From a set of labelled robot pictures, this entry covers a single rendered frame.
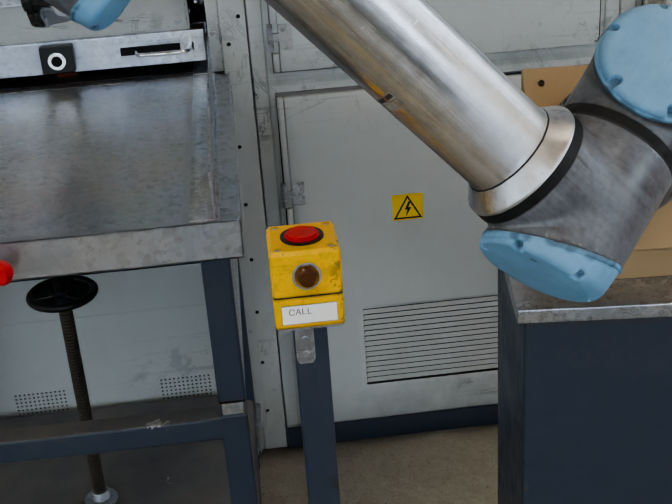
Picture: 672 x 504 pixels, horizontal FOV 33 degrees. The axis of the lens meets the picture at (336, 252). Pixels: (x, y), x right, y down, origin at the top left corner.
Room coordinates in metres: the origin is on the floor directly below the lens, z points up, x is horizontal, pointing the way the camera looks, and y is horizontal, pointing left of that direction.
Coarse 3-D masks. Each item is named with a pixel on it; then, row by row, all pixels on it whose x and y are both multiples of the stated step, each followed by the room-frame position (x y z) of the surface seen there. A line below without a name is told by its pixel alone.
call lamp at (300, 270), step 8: (304, 264) 1.11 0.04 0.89; (312, 264) 1.11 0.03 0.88; (296, 272) 1.11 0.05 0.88; (304, 272) 1.10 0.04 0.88; (312, 272) 1.11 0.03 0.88; (320, 272) 1.11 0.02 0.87; (296, 280) 1.11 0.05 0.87; (304, 280) 1.10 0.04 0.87; (312, 280) 1.10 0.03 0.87; (320, 280) 1.11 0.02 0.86; (304, 288) 1.11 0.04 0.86; (312, 288) 1.11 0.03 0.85
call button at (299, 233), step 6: (294, 228) 1.17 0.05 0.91; (300, 228) 1.16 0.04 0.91; (306, 228) 1.16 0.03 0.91; (312, 228) 1.16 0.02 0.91; (288, 234) 1.15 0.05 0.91; (294, 234) 1.15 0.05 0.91; (300, 234) 1.15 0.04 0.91; (306, 234) 1.15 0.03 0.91; (312, 234) 1.15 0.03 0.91; (318, 234) 1.15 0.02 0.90; (288, 240) 1.14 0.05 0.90; (294, 240) 1.14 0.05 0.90; (300, 240) 1.14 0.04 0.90; (306, 240) 1.14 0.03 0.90
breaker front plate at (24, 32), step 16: (0, 0) 2.03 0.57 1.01; (16, 0) 2.03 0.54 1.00; (144, 0) 2.05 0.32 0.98; (160, 0) 2.05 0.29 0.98; (176, 0) 2.05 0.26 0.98; (0, 16) 2.03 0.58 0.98; (16, 16) 2.03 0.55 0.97; (128, 16) 2.05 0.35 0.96; (144, 16) 2.05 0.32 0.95; (160, 16) 2.05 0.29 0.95; (176, 16) 2.05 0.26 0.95; (0, 32) 2.03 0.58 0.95; (16, 32) 2.03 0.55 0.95; (32, 32) 2.03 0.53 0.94; (48, 32) 2.04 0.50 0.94; (64, 32) 2.04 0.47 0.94; (80, 32) 2.04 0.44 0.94; (96, 32) 2.04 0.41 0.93; (112, 32) 2.04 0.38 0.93; (128, 32) 2.05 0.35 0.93
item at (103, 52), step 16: (144, 32) 2.05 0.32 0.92; (160, 32) 2.04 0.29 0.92; (176, 32) 2.04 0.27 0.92; (192, 32) 2.04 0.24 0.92; (0, 48) 2.02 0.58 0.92; (16, 48) 2.02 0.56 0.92; (32, 48) 2.02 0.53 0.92; (80, 48) 2.03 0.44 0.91; (96, 48) 2.03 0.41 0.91; (112, 48) 2.03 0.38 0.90; (128, 48) 2.04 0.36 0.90; (144, 48) 2.04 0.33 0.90; (160, 48) 2.04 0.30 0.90; (176, 48) 2.04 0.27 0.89; (0, 64) 2.02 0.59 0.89; (16, 64) 2.02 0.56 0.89; (32, 64) 2.02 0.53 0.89; (80, 64) 2.03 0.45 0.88; (96, 64) 2.03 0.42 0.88; (112, 64) 2.03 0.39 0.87; (128, 64) 2.03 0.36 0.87; (144, 64) 2.04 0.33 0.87
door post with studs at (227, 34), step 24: (216, 0) 2.02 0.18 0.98; (240, 0) 2.02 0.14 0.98; (216, 24) 2.02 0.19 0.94; (240, 24) 2.02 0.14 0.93; (216, 48) 2.02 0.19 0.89; (240, 48) 2.02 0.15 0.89; (240, 72) 2.02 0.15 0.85; (240, 96) 2.02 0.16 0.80; (240, 120) 2.02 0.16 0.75; (240, 144) 2.02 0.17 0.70; (240, 168) 2.02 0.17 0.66; (264, 240) 2.02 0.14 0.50; (264, 264) 2.02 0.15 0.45; (264, 288) 2.02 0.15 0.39; (264, 312) 2.02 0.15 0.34; (264, 336) 2.02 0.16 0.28; (264, 360) 2.02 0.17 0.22; (264, 384) 2.02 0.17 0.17; (264, 432) 2.02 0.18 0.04
